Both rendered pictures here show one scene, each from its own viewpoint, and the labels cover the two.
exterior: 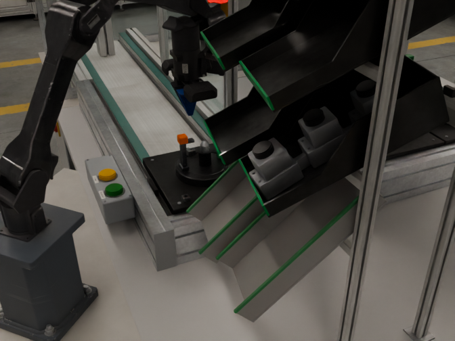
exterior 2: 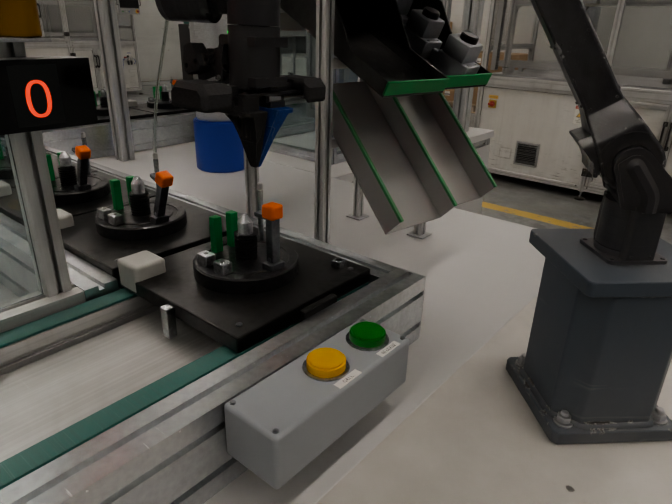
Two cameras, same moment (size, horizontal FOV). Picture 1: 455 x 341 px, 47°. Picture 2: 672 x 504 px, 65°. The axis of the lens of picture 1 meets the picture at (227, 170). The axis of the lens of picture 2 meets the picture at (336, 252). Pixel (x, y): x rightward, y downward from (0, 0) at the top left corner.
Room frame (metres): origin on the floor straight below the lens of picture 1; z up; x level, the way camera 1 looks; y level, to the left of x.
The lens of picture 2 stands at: (1.25, 0.68, 1.28)
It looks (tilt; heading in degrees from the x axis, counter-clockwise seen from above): 23 degrees down; 243
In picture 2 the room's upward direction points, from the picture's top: 2 degrees clockwise
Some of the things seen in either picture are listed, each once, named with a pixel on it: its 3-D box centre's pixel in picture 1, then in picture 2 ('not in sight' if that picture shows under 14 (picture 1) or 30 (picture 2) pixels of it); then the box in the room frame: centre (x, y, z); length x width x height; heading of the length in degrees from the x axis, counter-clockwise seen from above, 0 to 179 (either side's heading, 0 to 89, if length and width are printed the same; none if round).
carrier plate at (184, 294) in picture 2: (205, 174); (247, 276); (1.06, 0.05, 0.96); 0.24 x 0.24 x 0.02; 24
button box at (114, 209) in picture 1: (109, 187); (325, 390); (1.05, 0.28, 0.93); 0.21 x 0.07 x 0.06; 24
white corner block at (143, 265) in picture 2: not in sight; (142, 271); (1.19, 0.00, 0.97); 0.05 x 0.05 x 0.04; 24
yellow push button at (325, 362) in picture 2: (107, 176); (326, 365); (1.05, 0.28, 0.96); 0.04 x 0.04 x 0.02
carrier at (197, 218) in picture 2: not in sight; (139, 200); (1.16, -0.18, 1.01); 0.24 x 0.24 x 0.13; 24
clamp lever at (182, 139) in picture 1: (186, 149); (268, 231); (1.04, 0.09, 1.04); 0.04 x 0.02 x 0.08; 114
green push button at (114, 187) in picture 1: (114, 191); (367, 337); (0.99, 0.26, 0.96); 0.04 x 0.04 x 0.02
